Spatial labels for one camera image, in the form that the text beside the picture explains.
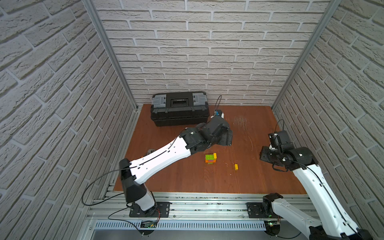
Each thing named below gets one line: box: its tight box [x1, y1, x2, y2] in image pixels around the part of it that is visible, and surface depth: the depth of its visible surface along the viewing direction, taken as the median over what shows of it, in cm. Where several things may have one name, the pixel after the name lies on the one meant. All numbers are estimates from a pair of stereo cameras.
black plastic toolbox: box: [150, 91, 210, 127], surface depth 100 cm
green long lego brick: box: [205, 154, 217, 161], surface depth 87 cm
